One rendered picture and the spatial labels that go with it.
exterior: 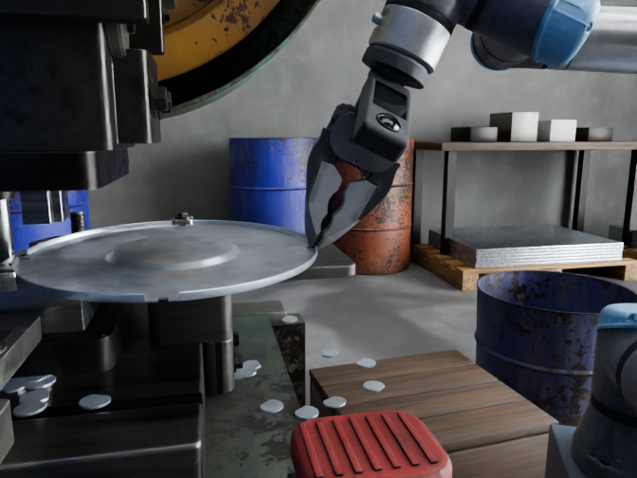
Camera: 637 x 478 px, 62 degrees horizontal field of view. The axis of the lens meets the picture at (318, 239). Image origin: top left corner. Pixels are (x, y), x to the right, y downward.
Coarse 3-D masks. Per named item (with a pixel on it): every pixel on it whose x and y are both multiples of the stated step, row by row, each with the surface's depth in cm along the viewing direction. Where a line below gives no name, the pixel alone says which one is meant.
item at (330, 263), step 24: (336, 264) 52; (168, 312) 50; (192, 312) 51; (216, 312) 51; (168, 336) 51; (192, 336) 51; (216, 336) 52; (216, 360) 52; (240, 360) 54; (216, 384) 53
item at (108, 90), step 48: (0, 48) 41; (48, 48) 42; (96, 48) 43; (0, 96) 42; (48, 96) 43; (96, 96) 43; (144, 96) 46; (0, 144) 43; (48, 144) 43; (96, 144) 44
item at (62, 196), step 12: (24, 192) 48; (36, 192) 48; (48, 192) 49; (60, 192) 50; (24, 204) 48; (36, 204) 49; (48, 204) 49; (60, 204) 50; (24, 216) 49; (36, 216) 49; (48, 216) 49; (60, 216) 50
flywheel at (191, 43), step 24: (192, 0) 84; (216, 0) 83; (240, 0) 82; (264, 0) 83; (168, 24) 84; (192, 24) 81; (216, 24) 82; (240, 24) 83; (168, 48) 81; (192, 48) 82; (216, 48) 83; (168, 72) 82; (192, 72) 85
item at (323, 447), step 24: (312, 432) 26; (336, 432) 26; (360, 432) 26; (384, 432) 26; (408, 432) 26; (312, 456) 24; (336, 456) 24; (360, 456) 24; (384, 456) 24; (408, 456) 24; (432, 456) 24
